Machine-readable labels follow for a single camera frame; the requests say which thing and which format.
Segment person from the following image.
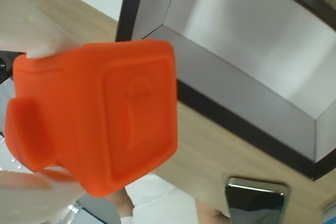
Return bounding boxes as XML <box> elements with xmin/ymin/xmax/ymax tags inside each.
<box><xmin>112</xmin><ymin>173</ymin><xmax>232</xmax><ymax>224</ymax></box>

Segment orange cube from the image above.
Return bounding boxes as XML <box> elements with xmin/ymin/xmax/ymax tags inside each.
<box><xmin>5</xmin><ymin>39</ymin><xmax>181</xmax><ymax>198</ymax></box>

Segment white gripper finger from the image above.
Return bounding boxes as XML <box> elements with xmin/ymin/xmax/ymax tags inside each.
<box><xmin>0</xmin><ymin>0</ymin><xmax>79</xmax><ymax>59</ymax></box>
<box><xmin>0</xmin><ymin>170</ymin><xmax>87</xmax><ymax>224</ymax></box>

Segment table cable grommet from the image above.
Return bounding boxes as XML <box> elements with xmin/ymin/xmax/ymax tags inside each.
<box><xmin>224</xmin><ymin>176</ymin><xmax>290</xmax><ymax>224</ymax></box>

